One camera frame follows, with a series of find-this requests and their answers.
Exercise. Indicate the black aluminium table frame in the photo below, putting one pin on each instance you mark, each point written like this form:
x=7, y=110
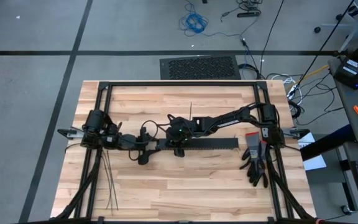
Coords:
x=182, y=83

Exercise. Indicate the white office chair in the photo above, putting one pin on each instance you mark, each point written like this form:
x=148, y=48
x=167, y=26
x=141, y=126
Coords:
x=357, y=18

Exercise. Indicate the white power strip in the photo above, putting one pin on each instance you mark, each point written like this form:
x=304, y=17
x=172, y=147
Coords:
x=293, y=91

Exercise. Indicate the black box with blue light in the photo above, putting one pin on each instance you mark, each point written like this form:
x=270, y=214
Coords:
x=350, y=73

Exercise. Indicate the dark grey side desk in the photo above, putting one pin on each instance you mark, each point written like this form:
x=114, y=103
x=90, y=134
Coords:
x=353, y=124

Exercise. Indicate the black power strip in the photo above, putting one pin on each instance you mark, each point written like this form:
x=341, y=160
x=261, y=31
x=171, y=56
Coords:
x=248, y=14

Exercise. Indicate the black desk caster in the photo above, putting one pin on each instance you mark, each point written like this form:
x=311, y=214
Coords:
x=346, y=209

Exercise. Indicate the black perforated floor grille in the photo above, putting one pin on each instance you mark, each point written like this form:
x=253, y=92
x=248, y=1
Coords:
x=202, y=67

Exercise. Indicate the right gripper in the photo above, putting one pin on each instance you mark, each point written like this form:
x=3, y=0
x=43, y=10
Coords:
x=180, y=130

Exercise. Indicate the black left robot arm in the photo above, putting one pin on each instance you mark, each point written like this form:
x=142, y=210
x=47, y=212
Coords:
x=95, y=124

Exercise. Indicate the white paper sheet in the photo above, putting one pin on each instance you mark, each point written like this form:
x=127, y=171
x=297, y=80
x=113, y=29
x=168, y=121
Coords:
x=315, y=162

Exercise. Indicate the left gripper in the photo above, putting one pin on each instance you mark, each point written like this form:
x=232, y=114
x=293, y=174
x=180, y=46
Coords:
x=141, y=143

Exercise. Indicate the grey black work glove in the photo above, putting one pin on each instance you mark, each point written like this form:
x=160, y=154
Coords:
x=263, y=174
x=252, y=140

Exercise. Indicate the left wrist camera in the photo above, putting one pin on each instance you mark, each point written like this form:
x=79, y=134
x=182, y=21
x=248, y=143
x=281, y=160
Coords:
x=145, y=158

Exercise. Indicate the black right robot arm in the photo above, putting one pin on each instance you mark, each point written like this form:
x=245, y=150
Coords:
x=228, y=123

